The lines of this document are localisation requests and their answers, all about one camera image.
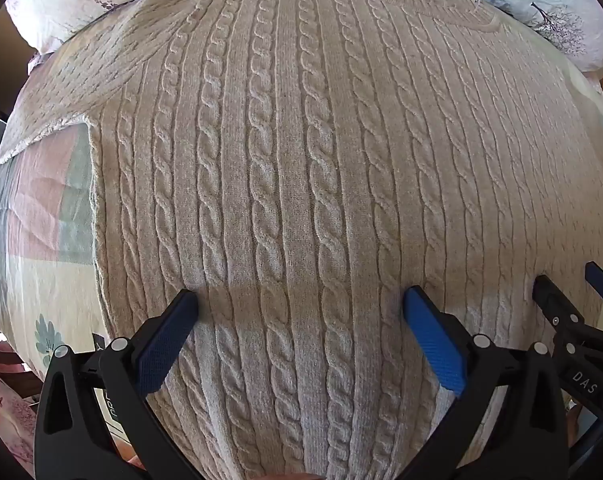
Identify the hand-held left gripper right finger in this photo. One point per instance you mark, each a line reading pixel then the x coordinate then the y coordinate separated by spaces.
pixel 434 341

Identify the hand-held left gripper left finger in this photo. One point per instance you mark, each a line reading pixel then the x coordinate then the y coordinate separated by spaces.
pixel 165 346

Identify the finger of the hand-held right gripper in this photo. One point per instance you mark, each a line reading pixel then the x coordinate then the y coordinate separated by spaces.
pixel 551 301
pixel 600 280

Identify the black printed bag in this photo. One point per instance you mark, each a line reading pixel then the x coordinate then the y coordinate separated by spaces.
pixel 112 405

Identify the pink patterned cloth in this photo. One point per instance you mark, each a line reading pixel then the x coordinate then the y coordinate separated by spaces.
pixel 6 410

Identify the dark wooden furniture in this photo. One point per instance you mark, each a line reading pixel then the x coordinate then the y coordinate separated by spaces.
pixel 1 60

